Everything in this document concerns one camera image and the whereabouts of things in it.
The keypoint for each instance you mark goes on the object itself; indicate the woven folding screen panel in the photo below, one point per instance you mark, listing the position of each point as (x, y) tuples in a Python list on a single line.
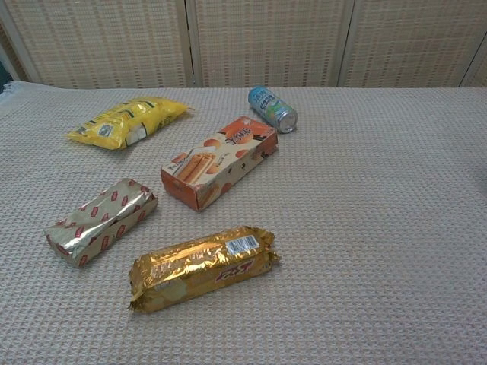
[(102, 42), (411, 42), (266, 42), (480, 74)]

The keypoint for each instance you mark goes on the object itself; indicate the blue drink can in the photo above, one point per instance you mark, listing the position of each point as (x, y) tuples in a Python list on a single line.
[(270, 108)]

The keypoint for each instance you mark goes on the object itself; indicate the silver red-printed foil packet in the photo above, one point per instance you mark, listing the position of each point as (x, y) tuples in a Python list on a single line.
[(99, 224)]

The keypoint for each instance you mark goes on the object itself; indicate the orange wafer roll box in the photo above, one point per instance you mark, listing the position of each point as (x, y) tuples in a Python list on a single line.
[(213, 159)]

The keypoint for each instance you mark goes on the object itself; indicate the gold foil biscuit packet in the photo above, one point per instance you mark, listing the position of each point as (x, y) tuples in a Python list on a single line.
[(198, 266)]

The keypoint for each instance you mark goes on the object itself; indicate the white waffle-weave tablecloth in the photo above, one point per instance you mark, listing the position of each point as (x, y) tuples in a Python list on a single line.
[(342, 266)]

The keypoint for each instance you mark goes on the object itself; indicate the yellow snack bag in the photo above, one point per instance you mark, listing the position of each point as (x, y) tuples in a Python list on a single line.
[(125, 121)]

